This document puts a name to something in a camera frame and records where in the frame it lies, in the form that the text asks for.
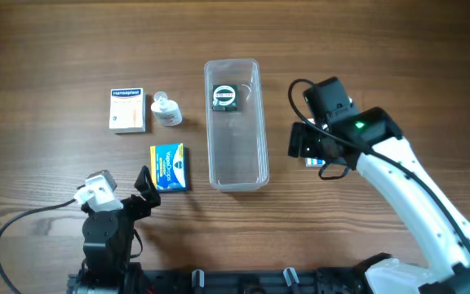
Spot white Panadol box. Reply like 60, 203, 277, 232
305, 118, 328, 167

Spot small white sanitizer bottle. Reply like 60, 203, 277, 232
151, 91, 183, 127

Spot white Hansaplast plaster box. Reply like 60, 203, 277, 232
109, 88, 146, 133

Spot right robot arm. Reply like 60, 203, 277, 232
288, 78, 470, 293

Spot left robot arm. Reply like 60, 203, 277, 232
67, 166, 161, 294

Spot clear plastic container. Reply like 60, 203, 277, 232
204, 59, 269, 192

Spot blue yellow VapoDrops box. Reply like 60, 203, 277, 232
149, 143, 188, 193

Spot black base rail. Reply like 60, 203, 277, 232
67, 267, 368, 294

